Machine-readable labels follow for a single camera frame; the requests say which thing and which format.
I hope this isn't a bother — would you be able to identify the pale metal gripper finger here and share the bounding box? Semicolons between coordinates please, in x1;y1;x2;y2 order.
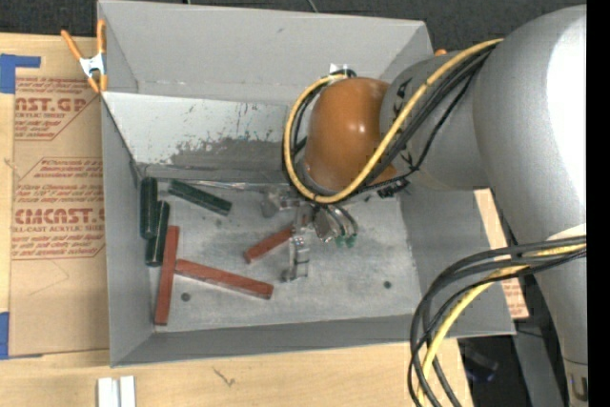
279;235;312;284
260;193;294;219

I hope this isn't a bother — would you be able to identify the red-brown flat block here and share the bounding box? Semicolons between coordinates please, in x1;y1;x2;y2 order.
152;225;181;327
173;257;275;301
243;226;295;265

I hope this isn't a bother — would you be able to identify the grey metal bin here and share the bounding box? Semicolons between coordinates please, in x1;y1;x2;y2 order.
96;0;518;369

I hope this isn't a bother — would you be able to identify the dark green flat block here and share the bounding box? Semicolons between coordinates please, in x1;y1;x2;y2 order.
139;176;159;240
167;178;234;217
144;200;172;268

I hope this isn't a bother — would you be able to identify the brown cardboard board red print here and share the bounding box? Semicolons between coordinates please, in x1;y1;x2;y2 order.
0;31;531;359

